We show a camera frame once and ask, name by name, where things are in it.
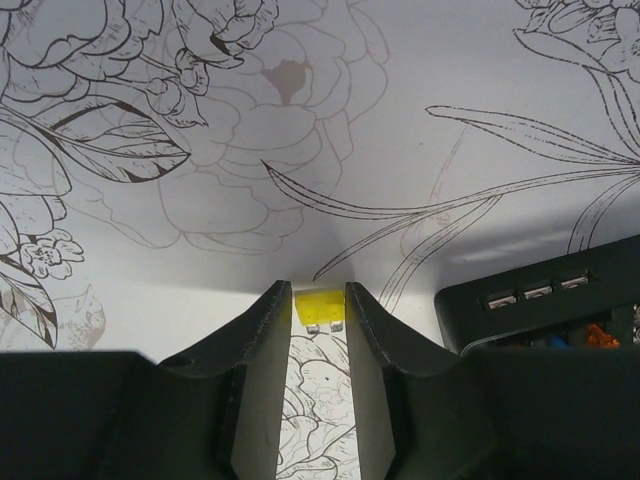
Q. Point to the floral patterned table mat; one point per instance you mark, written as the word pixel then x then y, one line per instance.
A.
pixel 164 163

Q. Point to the yellow blade fuse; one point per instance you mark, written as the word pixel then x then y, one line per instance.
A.
pixel 320 307

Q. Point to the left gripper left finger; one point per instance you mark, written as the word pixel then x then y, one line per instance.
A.
pixel 211 411

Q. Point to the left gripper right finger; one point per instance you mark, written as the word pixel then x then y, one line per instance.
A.
pixel 423 412

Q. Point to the black fuse box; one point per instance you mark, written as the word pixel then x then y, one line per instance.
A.
pixel 553 297

